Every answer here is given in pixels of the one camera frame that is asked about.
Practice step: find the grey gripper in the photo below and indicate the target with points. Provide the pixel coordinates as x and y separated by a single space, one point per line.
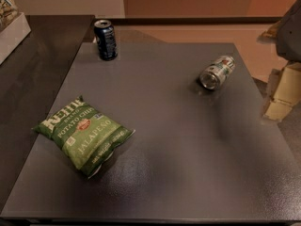
291 35

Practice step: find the silver green 7up can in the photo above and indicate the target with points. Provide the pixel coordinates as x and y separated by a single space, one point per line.
214 76

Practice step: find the dark blue soda can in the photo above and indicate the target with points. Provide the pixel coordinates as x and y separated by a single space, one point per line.
105 37

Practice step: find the green jalapeno chips bag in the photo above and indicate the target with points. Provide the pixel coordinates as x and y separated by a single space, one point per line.
84 134

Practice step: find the white box with snacks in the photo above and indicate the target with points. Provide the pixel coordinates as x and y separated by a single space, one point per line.
14 28

